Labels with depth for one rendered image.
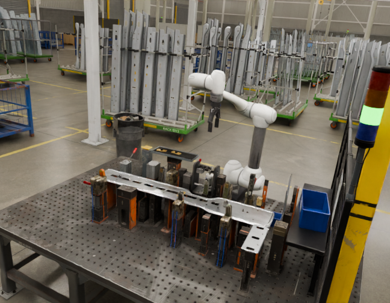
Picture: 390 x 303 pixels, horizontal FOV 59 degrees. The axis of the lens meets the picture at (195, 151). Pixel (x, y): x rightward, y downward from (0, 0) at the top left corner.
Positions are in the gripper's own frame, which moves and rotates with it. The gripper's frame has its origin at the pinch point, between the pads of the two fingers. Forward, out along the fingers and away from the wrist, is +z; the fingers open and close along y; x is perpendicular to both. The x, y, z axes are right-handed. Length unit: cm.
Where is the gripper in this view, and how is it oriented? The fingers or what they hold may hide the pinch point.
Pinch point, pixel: (213, 128)
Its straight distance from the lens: 251.6
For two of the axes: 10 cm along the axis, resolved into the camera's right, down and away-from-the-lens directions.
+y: -4.0, 3.0, -8.7
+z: -0.7, 9.3, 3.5
